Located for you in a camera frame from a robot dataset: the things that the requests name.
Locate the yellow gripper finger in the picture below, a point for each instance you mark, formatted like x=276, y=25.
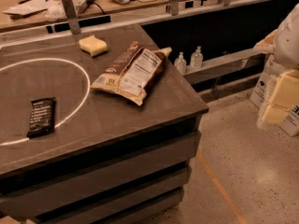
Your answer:
x=271, y=115
x=286, y=91

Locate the yellow sponge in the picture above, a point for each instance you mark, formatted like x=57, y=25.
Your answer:
x=93, y=45

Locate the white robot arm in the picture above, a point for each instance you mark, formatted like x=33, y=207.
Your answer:
x=283, y=43

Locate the white cardboard box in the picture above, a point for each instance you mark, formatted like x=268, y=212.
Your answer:
x=263, y=91

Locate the right clear plastic bottle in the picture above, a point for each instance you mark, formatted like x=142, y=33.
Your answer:
x=196, y=58

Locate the clear plastic bottle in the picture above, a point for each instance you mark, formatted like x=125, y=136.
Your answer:
x=180, y=63
x=196, y=58

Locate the left clear plastic bottle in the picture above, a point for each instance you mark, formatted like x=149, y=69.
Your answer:
x=180, y=63

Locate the brown snack bag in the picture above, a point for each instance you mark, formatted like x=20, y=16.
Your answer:
x=133, y=73

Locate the grey drawer cabinet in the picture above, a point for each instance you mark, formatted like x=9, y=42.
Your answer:
x=108, y=160

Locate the black snack bar wrapper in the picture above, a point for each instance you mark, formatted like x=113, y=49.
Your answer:
x=42, y=117

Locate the white crumpled mask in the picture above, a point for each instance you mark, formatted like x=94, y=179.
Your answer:
x=54, y=13

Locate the white papers on desk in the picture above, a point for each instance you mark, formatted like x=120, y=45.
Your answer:
x=28, y=7

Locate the grey metal bracket post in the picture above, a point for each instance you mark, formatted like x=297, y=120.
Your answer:
x=71, y=16

